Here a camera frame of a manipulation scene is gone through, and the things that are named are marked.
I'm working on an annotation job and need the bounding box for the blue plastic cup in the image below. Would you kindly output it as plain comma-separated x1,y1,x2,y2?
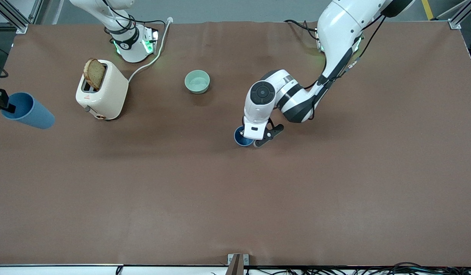
234,126,256,147
1,92,56,130

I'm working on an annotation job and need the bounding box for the brown table cover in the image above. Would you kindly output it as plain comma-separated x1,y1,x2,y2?
0,20,471,267

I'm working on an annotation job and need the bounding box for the green bowl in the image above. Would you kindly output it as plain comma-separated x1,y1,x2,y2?
184,70,211,94

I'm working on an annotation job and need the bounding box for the brown bread slice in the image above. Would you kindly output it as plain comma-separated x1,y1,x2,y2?
83,58,106,91

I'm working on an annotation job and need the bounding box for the cream white toaster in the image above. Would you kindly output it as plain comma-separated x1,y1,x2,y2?
75,59,129,120

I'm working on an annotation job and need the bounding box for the aluminium frame profile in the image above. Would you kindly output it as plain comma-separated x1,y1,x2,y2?
447,0,471,29
0,0,44,35

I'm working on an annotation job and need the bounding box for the black left arm base cable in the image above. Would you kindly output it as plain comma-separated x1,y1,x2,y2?
284,19,321,41

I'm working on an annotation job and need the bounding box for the white toaster power cable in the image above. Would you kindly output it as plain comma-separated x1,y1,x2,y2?
127,17,173,83

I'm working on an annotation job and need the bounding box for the metal table edge bracket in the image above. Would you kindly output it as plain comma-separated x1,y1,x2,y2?
227,254,250,275

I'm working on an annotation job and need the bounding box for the black cable tangle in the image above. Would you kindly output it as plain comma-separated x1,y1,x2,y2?
211,261,471,275

